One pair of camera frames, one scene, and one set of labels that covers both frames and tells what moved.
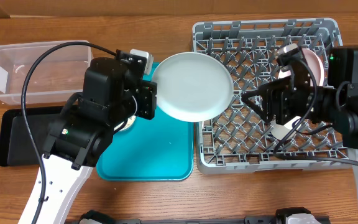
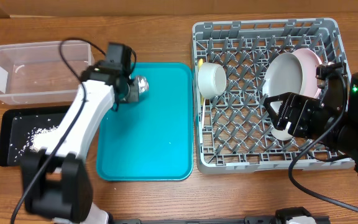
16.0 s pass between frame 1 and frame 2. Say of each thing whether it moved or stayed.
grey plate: moved
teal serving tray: stayed
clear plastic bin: stayed
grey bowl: moved
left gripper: moved
